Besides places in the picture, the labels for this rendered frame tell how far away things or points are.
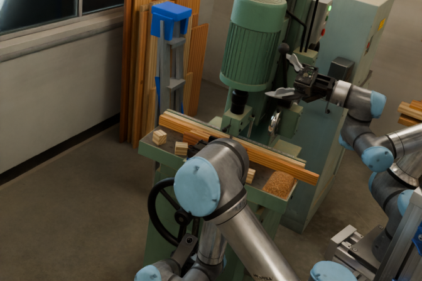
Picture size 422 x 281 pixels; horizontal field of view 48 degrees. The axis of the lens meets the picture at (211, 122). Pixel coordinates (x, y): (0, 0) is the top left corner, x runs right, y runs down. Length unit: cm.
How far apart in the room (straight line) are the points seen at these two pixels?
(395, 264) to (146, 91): 223
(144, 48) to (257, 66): 160
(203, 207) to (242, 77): 70
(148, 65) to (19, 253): 137
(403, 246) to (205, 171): 59
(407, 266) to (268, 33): 80
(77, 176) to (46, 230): 50
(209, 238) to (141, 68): 201
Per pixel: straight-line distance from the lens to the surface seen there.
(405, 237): 134
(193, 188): 102
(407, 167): 170
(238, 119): 173
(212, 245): 131
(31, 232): 276
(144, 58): 315
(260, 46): 158
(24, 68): 281
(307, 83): 146
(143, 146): 183
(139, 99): 325
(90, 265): 257
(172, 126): 191
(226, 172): 104
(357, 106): 147
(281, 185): 169
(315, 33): 188
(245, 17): 156
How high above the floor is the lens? 187
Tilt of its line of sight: 29 degrees down
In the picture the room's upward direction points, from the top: 11 degrees clockwise
